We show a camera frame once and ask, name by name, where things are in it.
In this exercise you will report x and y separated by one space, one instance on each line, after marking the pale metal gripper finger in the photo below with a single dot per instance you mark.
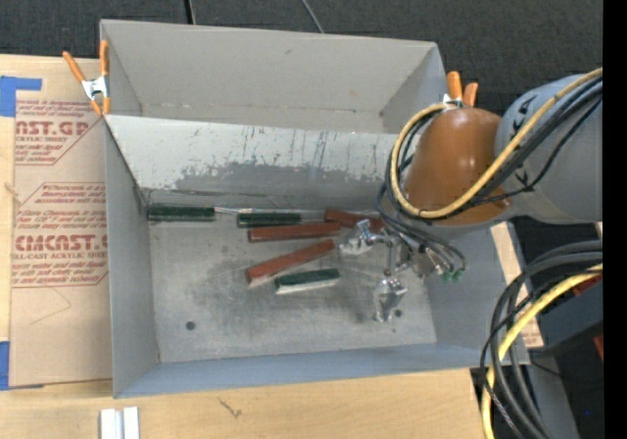
361 237
390 297

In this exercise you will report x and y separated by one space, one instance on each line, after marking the red-brown flat block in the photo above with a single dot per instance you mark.
294 231
289 261
345 218

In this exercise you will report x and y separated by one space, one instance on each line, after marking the dark green flat block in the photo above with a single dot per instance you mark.
307 277
180 213
268 219

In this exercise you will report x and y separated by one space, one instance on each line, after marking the grey metal bin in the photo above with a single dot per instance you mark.
294 309

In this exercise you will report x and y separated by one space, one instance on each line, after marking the brown cardboard board red print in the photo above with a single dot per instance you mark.
59 319

